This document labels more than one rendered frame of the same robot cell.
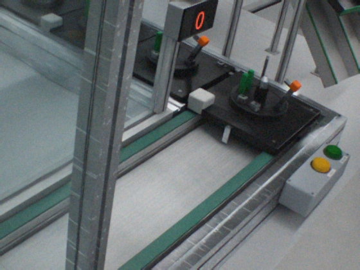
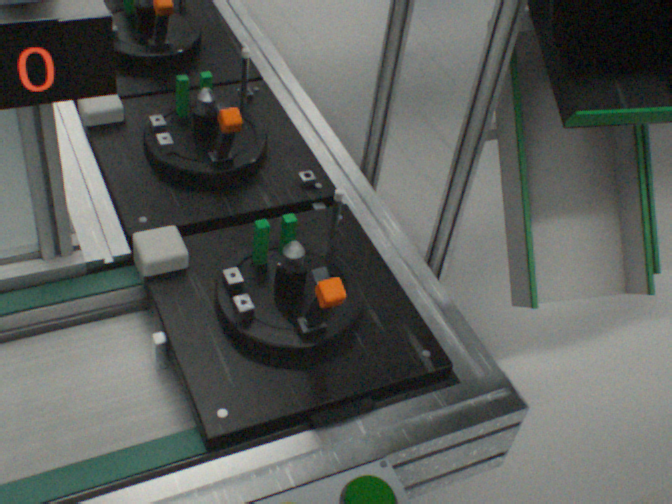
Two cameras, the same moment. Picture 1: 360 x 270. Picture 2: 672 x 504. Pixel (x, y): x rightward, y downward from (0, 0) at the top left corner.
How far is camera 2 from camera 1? 0.92 m
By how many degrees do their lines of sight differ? 25
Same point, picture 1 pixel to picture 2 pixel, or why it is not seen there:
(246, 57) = (482, 170)
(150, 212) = not seen: outside the picture
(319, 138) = (376, 442)
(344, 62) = (623, 251)
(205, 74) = (247, 195)
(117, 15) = not seen: outside the picture
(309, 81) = not seen: hidden behind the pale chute
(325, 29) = (592, 154)
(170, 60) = (29, 150)
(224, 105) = (205, 279)
